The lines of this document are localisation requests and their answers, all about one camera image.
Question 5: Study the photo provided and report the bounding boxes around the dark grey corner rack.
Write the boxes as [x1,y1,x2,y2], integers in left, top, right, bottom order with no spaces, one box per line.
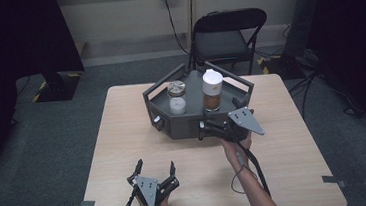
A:
[140,56,260,146]

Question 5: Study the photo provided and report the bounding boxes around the glass jar with silver lid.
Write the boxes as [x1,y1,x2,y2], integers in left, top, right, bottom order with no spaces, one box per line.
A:
[166,79,190,116]

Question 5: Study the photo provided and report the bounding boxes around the black floor cables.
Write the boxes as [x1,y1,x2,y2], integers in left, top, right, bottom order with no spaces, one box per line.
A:
[287,66,365,124]

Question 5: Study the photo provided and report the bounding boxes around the black power cable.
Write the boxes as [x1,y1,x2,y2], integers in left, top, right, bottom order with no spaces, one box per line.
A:
[161,0,191,57]

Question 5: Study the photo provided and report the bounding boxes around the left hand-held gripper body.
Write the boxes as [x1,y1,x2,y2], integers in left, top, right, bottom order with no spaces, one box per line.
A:
[126,171,183,206]

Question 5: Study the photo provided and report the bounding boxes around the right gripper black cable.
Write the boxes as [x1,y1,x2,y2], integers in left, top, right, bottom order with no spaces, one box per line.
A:
[235,138,273,201]

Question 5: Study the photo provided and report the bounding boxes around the grey table bracket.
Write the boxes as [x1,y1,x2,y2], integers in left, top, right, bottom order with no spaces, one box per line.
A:
[70,199,97,206]
[321,173,348,191]

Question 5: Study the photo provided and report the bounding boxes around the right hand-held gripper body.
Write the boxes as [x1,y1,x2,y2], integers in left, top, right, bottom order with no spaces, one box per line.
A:
[205,104,267,146]

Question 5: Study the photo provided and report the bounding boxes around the black stand base with striped tape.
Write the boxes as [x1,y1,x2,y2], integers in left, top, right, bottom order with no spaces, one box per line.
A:
[256,51,307,83]
[29,69,84,104]

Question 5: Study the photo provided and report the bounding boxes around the black folding chair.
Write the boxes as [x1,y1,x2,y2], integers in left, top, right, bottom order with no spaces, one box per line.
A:
[183,5,273,81]

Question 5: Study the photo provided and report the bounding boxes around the black curtain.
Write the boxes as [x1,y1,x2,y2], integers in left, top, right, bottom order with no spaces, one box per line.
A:
[306,0,366,157]
[0,0,95,180]

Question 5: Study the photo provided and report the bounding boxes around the thin black cord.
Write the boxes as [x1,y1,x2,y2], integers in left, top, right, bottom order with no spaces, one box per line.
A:
[228,164,261,196]

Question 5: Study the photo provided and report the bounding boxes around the grey upright post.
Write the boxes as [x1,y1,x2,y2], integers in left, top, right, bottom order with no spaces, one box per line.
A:
[278,0,330,59]

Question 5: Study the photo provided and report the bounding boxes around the person's right hand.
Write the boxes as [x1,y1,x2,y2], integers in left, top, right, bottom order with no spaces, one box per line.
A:
[220,131,256,176]

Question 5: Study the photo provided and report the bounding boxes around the clear jar with white lid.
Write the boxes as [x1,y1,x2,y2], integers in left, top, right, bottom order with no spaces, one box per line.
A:
[199,67,227,113]

